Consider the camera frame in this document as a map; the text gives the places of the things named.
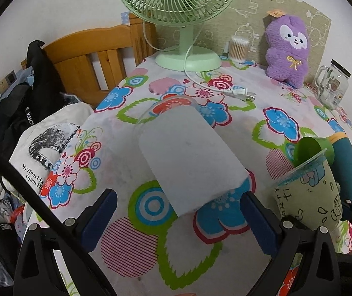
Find green cartoon plastic cup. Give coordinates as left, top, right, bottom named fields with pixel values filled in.
left=273, top=149, right=342, bottom=233

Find small green cup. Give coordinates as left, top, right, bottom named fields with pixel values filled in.
left=293, top=136, right=335, bottom=167

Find white paper sleeve cup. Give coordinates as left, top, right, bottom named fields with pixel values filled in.
left=134, top=96, right=249, bottom=217

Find dark teal bottle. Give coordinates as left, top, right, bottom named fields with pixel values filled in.
left=328, top=132, right=352, bottom=201

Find floral tablecloth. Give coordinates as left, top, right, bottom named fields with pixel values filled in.
left=39, top=57, right=352, bottom=295

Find white printed tote bag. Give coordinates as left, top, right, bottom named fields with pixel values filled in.
left=1, top=101, right=95, bottom=192

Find black bag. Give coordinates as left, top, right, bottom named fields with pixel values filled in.
left=0, top=40, right=78, bottom=160

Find glass mason jar mug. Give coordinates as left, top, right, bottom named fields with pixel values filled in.
left=314, top=59, right=351, bottom=110

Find white fan power plug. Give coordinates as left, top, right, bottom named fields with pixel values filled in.
left=223, top=88, right=256, bottom=102

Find wooden chair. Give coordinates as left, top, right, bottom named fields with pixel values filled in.
left=21, top=13, right=157, bottom=106

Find cotton swab container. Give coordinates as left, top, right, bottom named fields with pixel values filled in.
left=228, top=36, right=250, bottom=63

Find purple plush rabbit toy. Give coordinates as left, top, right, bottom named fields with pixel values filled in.
left=265, top=14, right=309, bottom=89

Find green cartoon foam mat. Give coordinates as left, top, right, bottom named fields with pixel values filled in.
left=155, top=0, right=332, bottom=82

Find green desk fan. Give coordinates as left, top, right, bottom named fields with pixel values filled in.
left=122, top=0, right=233, bottom=72

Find wall power socket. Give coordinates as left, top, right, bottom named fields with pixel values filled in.
left=0, top=70, right=17, bottom=95

